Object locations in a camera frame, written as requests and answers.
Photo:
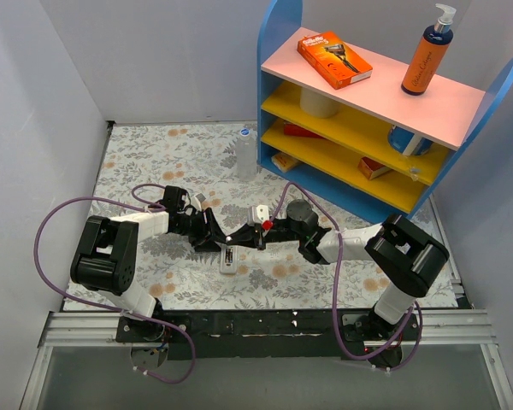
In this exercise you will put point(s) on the white remote control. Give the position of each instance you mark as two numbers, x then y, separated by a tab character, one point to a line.
226	269

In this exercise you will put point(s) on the white paper roll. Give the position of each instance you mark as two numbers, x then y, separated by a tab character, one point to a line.
317	105

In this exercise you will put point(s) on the blue shelf with coloured boards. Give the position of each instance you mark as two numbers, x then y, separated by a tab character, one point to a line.
449	113

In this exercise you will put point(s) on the red flat box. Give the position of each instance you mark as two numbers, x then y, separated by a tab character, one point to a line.
291	129

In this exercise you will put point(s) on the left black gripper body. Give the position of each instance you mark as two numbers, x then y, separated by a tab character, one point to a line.
202	228

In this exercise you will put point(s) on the clear plastic water bottle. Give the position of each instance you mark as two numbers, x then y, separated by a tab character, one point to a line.
246	155

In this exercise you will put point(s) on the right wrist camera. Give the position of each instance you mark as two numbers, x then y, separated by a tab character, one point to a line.
259	215

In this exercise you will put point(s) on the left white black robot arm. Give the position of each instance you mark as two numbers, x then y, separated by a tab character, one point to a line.
105	260

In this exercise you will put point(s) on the orange pump lotion bottle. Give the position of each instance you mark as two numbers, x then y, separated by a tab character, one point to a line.
429	52

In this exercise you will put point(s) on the white orange small box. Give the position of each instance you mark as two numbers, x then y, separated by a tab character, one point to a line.
284	162

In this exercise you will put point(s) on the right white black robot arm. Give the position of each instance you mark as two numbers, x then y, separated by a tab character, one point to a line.
407	255

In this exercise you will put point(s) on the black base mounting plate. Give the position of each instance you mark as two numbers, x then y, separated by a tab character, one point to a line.
283	333

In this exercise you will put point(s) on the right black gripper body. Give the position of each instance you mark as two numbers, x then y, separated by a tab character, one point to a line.
261	237

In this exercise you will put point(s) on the orange razor box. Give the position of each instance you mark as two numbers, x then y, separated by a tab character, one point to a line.
334	60

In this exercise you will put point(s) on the aluminium frame rail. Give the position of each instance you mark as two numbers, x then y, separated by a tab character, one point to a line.
450	361

